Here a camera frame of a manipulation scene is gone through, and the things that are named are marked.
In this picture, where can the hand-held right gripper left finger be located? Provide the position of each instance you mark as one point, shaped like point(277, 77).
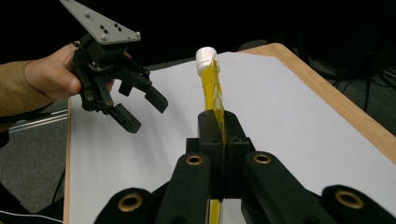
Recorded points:
point(214, 149)

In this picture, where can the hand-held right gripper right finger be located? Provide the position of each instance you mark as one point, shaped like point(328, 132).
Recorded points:
point(235, 146)

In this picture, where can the yellow spout pouch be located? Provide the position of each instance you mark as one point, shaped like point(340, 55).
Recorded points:
point(211, 90)

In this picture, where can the metal floor rail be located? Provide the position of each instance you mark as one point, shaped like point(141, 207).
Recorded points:
point(40, 123)

